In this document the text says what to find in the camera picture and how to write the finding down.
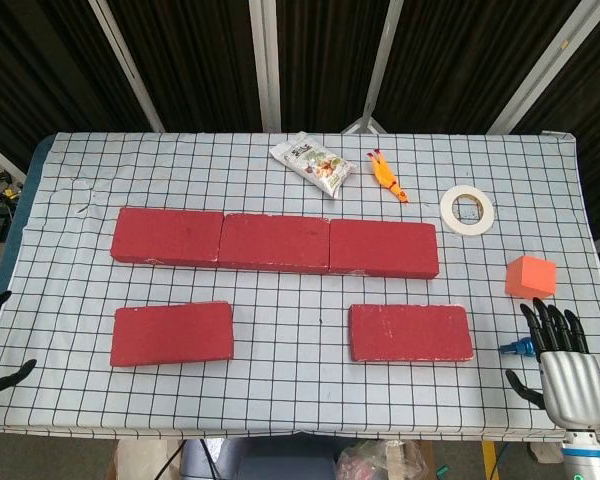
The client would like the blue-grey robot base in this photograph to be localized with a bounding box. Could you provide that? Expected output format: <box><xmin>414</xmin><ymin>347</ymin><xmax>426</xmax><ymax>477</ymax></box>
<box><xmin>179</xmin><ymin>438</ymin><xmax>339</xmax><ymax>480</ymax></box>

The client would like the dark brown curtain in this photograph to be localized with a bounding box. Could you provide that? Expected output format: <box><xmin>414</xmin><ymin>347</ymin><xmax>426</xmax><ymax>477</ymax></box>
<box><xmin>0</xmin><ymin>0</ymin><xmax>600</xmax><ymax>241</ymax></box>

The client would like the yellow rubber chicken toy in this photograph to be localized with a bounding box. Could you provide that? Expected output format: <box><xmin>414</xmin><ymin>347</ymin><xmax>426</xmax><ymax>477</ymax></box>
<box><xmin>365</xmin><ymin>149</ymin><xmax>411</xmax><ymax>205</ymax></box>

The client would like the white printed snack bag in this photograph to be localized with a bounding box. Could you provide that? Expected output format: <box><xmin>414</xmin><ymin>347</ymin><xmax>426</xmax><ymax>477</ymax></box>
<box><xmin>269</xmin><ymin>131</ymin><xmax>357</xmax><ymax>200</ymax></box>

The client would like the white black checkered tablecloth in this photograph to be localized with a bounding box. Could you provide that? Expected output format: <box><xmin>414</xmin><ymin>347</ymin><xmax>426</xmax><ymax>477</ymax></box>
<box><xmin>0</xmin><ymin>130</ymin><xmax>600</xmax><ymax>444</ymax></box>

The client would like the white tape roll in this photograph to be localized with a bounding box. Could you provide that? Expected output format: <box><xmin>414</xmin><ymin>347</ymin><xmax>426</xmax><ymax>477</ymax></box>
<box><xmin>439</xmin><ymin>184</ymin><xmax>496</xmax><ymax>237</ymax></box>

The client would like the red brick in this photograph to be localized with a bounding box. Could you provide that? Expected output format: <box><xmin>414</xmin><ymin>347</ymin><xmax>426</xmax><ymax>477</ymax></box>
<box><xmin>328</xmin><ymin>218</ymin><xmax>440</xmax><ymax>281</ymax></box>
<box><xmin>217</xmin><ymin>213</ymin><xmax>331</xmax><ymax>275</ymax></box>
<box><xmin>110</xmin><ymin>207</ymin><xmax>226</xmax><ymax>267</ymax></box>
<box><xmin>348</xmin><ymin>303</ymin><xmax>476</xmax><ymax>364</ymax></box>
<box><xmin>109</xmin><ymin>300</ymin><xmax>236</xmax><ymax>369</ymax></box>

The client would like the orange foam cube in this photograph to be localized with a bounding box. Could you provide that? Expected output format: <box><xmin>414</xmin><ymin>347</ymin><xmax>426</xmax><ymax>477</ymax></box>
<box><xmin>505</xmin><ymin>256</ymin><xmax>557</xmax><ymax>301</ymax></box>

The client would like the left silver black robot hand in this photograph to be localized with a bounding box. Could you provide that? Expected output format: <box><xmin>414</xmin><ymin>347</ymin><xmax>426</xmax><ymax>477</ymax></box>
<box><xmin>0</xmin><ymin>282</ymin><xmax>38</xmax><ymax>407</ymax></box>

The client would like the white metal frame post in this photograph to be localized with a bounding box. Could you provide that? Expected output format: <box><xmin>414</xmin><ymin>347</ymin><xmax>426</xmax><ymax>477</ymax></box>
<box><xmin>484</xmin><ymin>0</ymin><xmax>592</xmax><ymax>135</ymax></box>
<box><xmin>248</xmin><ymin>0</ymin><xmax>284</xmax><ymax>134</ymax></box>
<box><xmin>87</xmin><ymin>0</ymin><xmax>167</xmax><ymax>134</ymax></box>
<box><xmin>342</xmin><ymin>0</ymin><xmax>406</xmax><ymax>135</ymax></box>

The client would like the clear plastic bag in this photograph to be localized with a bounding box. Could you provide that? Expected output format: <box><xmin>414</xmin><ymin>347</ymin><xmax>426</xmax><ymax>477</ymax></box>
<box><xmin>335</xmin><ymin>439</ymin><xmax>429</xmax><ymax>480</ymax></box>

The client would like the blue plastic toy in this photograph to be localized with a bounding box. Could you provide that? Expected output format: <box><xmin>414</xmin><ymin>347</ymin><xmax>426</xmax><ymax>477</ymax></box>
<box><xmin>497</xmin><ymin>337</ymin><xmax>541</xmax><ymax>359</ymax></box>

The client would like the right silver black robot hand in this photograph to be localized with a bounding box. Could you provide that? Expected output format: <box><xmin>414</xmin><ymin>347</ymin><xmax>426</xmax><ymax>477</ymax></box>
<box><xmin>504</xmin><ymin>297</ymin><xmax>600</xmax><ymax>432</ymax></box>

